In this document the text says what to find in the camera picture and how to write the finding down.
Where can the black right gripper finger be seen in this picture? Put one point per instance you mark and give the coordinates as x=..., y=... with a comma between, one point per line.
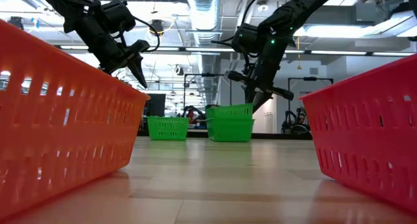
x=250, y=95
x=261, y=101

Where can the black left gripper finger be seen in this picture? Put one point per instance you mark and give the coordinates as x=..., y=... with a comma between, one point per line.
x=134, y=67
x=143, y=72

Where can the green plastic slotted basket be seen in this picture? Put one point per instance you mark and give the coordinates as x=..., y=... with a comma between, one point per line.
x=163, y=136
x=234, y=106
x=231, y=136

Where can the red plastic slotted basket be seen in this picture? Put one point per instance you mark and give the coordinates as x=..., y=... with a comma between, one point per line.
x=358, y=136

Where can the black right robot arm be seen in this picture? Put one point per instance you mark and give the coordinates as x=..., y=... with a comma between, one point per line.
x=299, y=9

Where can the black background robot arm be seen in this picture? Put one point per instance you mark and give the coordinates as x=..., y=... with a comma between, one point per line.
x=195, y=108
x=288, y=118

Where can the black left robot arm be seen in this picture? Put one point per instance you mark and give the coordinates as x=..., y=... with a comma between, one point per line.
x=65, y=2

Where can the white door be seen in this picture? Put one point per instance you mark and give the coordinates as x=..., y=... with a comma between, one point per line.
x=268, y=120

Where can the long ceiling light strip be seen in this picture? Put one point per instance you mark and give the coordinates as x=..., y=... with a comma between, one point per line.
x=339, y=52
x=208, y=49
x=73, y=47
x=391, y=54
x=169, y=49
x=294, y=51

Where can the black computer monitor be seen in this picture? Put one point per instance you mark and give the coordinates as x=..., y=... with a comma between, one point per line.
x=156, y=105

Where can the round black hanging fixture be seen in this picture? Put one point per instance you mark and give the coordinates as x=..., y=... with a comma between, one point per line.
x=178, y=70

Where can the person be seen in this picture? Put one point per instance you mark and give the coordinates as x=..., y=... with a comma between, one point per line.
x=301, y=118

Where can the round ceiling smoke detector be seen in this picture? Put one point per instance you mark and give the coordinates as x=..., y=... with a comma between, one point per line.
x=262, y=8

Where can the orange plastic slotted basket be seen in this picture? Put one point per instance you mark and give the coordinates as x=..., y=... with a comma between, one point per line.
x=81, y=136

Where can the large bright ceiling light panel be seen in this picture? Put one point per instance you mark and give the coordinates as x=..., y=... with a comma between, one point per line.
x=352, y=30

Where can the black ceiling device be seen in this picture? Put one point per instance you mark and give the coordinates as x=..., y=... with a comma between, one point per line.
x=15, y=22

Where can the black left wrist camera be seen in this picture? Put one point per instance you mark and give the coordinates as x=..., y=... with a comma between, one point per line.
x=117, y=17

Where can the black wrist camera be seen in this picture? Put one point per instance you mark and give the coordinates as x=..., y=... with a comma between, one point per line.
x=246, y=38
x=117, y=17

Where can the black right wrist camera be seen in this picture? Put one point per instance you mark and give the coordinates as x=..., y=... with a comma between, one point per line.
x=246, y=38

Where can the black table edge rail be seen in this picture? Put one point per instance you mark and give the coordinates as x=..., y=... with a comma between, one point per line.
x=277, y=136

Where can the black gantry frame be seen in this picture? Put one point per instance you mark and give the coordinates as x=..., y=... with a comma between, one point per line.
x=309, y=78
x=208, y=75

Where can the square wall vent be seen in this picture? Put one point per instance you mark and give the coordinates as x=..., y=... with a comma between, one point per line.
x=313, y=71

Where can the black hanging ceiling camera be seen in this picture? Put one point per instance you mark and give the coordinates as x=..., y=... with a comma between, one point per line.
x=157, y=26

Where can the ribbed silver ceiling duct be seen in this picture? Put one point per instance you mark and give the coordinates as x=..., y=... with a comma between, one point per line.
x=203, y=15

